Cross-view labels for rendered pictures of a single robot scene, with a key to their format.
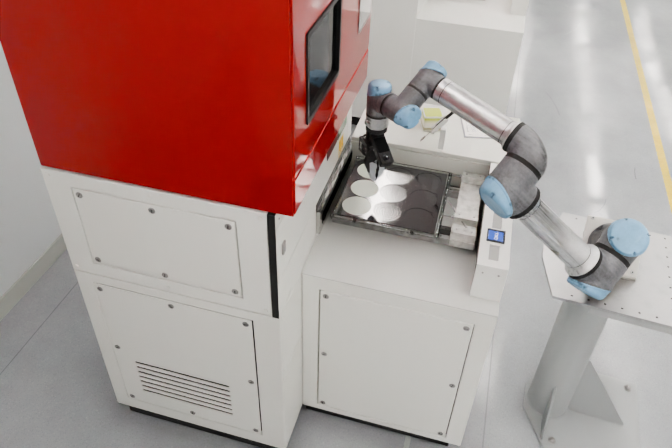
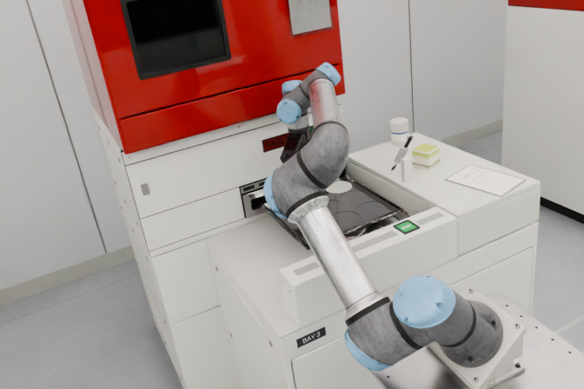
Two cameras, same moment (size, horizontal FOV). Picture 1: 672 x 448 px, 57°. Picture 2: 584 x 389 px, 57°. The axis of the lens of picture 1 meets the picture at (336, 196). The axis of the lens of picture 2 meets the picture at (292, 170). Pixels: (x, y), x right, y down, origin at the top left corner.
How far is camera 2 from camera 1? 1.64 m
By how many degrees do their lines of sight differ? 46
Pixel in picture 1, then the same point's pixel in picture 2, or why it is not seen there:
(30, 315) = not seen: hidden behind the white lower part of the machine
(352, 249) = (258, 239)
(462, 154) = (417, 191)
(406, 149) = (378, 175)
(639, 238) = (423, 304)
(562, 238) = (328, 262)
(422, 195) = (348, 216)
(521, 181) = (288, 175)
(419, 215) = not seen: hidden behind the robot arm
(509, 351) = not seen: outside the picture
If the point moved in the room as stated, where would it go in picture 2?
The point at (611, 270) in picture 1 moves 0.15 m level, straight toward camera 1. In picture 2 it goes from (379, 332) to (311, 346)
